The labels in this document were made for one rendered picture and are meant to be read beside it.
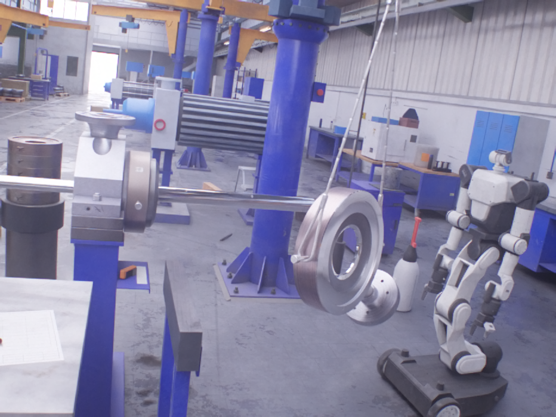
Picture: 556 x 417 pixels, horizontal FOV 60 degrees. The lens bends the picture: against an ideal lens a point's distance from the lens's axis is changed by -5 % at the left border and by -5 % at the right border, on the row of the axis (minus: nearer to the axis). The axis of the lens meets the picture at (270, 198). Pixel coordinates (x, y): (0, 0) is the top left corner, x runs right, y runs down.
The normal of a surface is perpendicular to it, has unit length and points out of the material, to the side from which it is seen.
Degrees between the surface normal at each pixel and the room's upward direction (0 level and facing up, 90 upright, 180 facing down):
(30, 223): 90
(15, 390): 0
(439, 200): 90
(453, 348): 90
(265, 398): 0
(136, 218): 115
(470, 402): 90
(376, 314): 49
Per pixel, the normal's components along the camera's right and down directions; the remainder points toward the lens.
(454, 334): 0.23, 0.63
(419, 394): -0.94, -0.06
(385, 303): -0.44, -0.59
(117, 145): 0.29, -0.51
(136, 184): 0.30, -0.17
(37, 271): 0.57, 0.25
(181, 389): 0.26, 0.24
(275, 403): 0.14, -0.97
